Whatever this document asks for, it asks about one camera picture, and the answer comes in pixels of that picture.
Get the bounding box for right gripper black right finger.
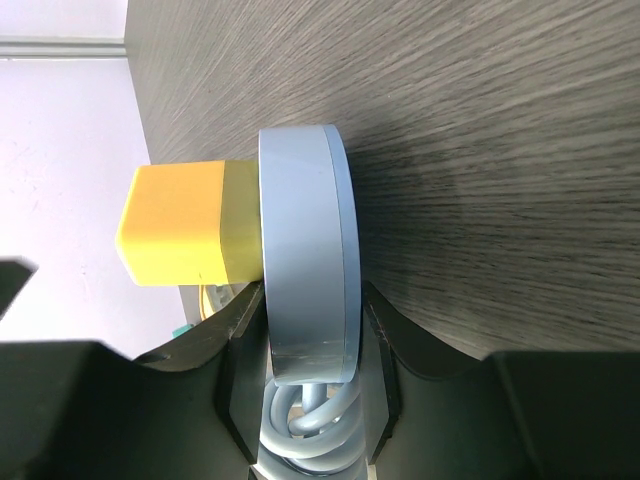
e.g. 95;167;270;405
359;283;639;479

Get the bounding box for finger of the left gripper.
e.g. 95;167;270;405
0;257;38;317

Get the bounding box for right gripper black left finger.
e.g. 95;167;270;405
1;282;265;479

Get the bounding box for green cube plug adapter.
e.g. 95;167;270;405
172;324;193;339

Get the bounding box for yellow connector block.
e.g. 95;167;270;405
116;160;263;286

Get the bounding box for light blue cable holder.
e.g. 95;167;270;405
255;125;367;479

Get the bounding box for yellow thin cable loop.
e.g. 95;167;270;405
198;284;216;321

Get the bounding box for vertical aluminium corner post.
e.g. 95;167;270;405
1;35;127;60

